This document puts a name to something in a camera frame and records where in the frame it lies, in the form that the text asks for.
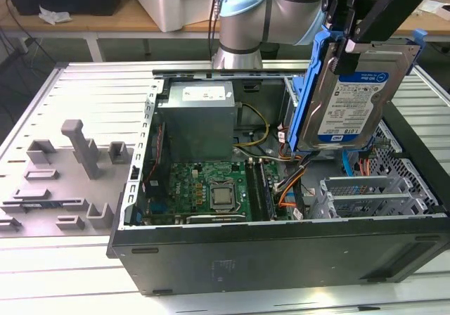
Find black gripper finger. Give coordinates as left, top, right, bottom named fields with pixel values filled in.
left=321, top=0, right=356, bottom=39
left=332, top=0, right=437, bottom=76

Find grey power supply unit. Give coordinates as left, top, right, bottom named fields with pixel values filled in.
left=156, top=80, right=236, bottom=164

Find black orange cable bundle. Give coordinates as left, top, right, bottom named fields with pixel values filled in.
left=274, top=151, right=338, bottom=210

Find black arm base cable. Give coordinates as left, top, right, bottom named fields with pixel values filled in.
left=208, top=0, right=226, bottom=65

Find black RAM slot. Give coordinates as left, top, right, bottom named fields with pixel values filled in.
left=259, top=160, right=278, bottom=221
left=249, top=158, right=264, bottom=221
left=255, top=159, right=271, bottom=221
left=245, top=158, right=259, bottom=221

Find crumpled white paper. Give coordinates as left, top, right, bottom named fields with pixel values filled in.
left=37, top=5, right=74, bottom=26

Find blue SATA wire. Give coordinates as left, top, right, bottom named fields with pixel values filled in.
left=342, top=151, right=356, bottom=179

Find grey white wire bundle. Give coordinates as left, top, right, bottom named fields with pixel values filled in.
left=258, top=148, right=300, bottom=162

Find white plastic box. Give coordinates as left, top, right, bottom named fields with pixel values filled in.
left=121, top=0, right=236, bottom=34

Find red black fan wire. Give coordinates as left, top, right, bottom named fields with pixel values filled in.
left=142, top=123, right=166, bottom=191

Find yellow wire bundle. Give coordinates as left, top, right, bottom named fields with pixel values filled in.
left=233, top=103, right=271, bottom=154

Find hard disk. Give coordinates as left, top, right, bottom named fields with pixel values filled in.
left=286, top=28, right=428, bottom=154

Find red wire white labels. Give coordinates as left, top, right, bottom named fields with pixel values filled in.
left=276, top=123, right=300, bottom=163

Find black PC case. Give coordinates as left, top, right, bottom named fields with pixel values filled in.
left=106, top=67, right=450, bottom=297

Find dark RAM stick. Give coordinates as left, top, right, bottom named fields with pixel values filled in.
left=20, top=202, right=66, bottom=210

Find black case fan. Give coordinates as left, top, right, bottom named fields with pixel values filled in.
left=144, top=121, right=170, bottom=198

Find grey optical drive cage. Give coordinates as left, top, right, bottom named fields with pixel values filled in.
left=283, top=75, right=310, bottom=154

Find orange red power wire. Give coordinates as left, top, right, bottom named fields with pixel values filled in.
left=356, top=155, right=372, bottom=179

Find silver CPU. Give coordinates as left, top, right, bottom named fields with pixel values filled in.
left=212, top=186, right=235, bottom=205

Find grey parts rack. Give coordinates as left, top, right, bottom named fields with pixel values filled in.
left=0, top=119, right=137, bottom=239

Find green motherboard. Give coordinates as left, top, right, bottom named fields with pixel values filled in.
left=140, top=159, right=295, bottom=225

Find CPU socket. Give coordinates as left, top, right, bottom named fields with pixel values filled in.
left=207, top=180, right=240, bottom=213

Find wooden desk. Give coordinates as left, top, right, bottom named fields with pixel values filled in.
left=0, top=0, right=450, bottom=63

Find black graphics card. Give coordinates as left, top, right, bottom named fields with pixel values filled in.
left=185, top=213, right=248, bottom=225

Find grey disk bay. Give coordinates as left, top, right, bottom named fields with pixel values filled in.
left=312, top=175, right=434, bottom=221

